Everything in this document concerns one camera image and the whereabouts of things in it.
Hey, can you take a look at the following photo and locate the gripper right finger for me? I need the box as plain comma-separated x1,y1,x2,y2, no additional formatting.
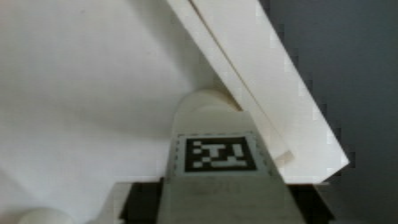
287,184,335,224

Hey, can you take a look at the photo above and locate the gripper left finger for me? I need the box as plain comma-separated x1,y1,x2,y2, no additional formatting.
108,181,161,224

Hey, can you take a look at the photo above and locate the white table leg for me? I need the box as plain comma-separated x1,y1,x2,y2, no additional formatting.
156,90,305,224

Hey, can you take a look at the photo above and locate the white square tabletop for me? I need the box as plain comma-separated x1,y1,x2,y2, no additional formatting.
0,0,348,224

